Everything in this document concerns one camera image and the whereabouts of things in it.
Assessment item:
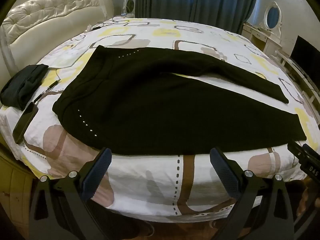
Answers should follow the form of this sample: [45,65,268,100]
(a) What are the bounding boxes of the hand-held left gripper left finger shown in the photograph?
[28,147,112,240]

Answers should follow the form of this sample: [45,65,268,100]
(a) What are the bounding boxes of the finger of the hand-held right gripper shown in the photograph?
[287,142,309,167]

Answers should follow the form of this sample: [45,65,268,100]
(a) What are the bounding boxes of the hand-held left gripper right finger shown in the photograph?
[209,147,302,240]

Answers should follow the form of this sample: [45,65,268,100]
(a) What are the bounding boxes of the black pants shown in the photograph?
[52,45,307,155]

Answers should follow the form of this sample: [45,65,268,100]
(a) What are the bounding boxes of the bed with patterned sheet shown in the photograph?
[0,17,320,217]

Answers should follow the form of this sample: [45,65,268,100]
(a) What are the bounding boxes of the white television stand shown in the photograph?
[275,50,320,120]

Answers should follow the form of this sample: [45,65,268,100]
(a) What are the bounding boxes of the black phone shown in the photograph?
[12,102,39,145]

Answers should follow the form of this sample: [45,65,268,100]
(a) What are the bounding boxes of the wooden nightstand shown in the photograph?
[0,145,35,240]

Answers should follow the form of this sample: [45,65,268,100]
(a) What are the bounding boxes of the black pen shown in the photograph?
[33,78,62,103]

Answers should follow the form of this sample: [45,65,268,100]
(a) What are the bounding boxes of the black television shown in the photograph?
[290,35,320,74]

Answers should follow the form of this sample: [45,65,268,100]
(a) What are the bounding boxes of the folded dark cloth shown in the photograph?
[0,64,49,110]

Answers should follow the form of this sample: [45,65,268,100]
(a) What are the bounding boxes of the white dressing table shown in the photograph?
[241,22,282,55]

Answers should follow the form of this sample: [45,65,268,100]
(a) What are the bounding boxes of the oval vanity mirror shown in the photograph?
[264,1,283,32]

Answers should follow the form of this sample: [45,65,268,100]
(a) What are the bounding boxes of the cream tufted headboard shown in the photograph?
[0,0,115,80]

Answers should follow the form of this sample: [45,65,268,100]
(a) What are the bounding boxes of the small white fan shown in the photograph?
[125,0,136,14]

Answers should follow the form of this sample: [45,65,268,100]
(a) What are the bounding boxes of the blue curtains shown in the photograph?
[135,0,260,27]

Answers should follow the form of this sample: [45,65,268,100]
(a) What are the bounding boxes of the thin black cable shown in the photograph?
[87,16,130,32]

